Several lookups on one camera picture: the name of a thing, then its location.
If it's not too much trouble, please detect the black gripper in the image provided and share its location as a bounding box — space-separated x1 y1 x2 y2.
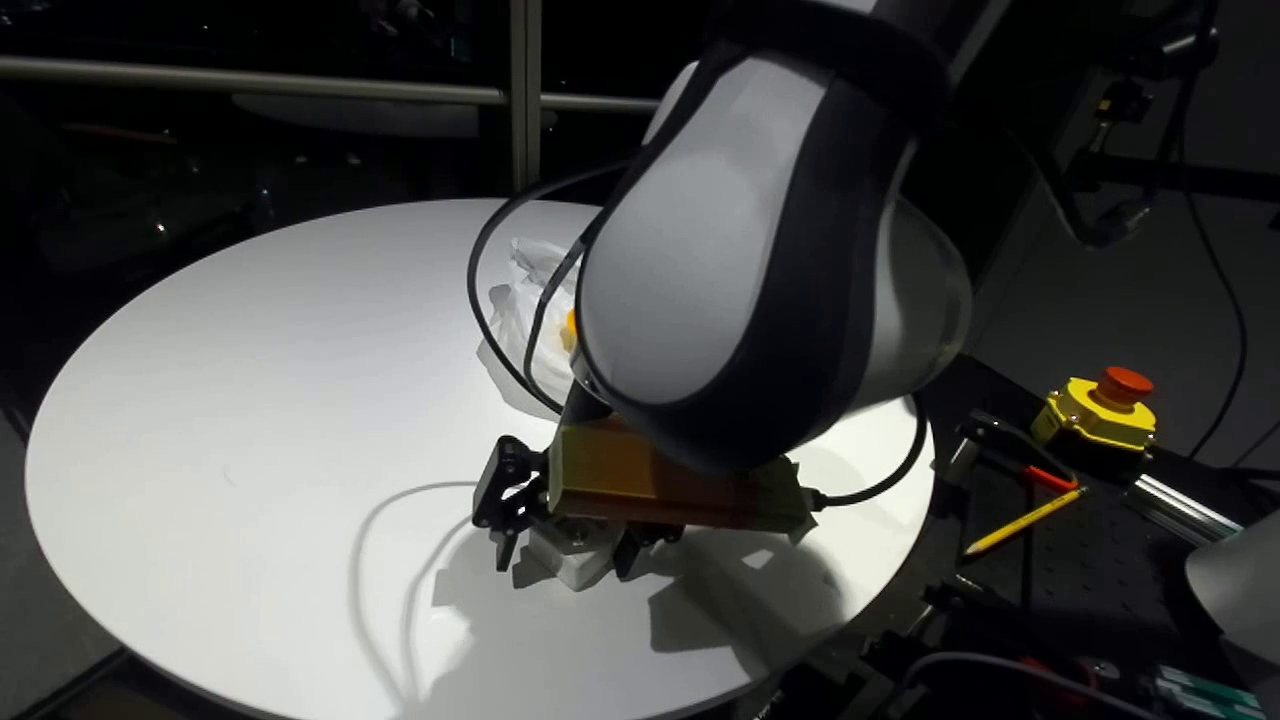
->
469 438 690 579

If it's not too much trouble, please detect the white plastic bag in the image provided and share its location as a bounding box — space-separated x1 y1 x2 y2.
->
478 224 592 421

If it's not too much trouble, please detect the yellow pencil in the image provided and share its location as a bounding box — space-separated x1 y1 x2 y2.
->
960 484 1094 559

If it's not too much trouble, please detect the yellow emergency stop button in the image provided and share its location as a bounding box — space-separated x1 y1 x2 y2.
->
1027 363 1161 459

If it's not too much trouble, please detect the horizontal metal railing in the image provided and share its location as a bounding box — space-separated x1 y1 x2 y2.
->
0 54 674 119

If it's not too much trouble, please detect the aluminium profile bar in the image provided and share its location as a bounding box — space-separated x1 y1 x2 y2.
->
1122 472 1262 547

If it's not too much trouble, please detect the white lamp shade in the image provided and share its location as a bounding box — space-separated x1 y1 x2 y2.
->
1179 508 1280 667

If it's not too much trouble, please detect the grey cable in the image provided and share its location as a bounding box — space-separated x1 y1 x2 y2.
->
887 650 1169 720

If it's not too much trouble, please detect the light grey window post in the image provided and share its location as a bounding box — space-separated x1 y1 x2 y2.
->
504 0 548 199

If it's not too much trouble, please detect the red handled tool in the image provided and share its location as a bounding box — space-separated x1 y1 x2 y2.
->
1015 456 1084 498

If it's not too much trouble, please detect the thin black hanging cable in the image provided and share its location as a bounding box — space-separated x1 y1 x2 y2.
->
1169 72 1262 459

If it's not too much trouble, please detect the black camera stand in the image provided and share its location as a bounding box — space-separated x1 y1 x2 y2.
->
1047 0 1280 251

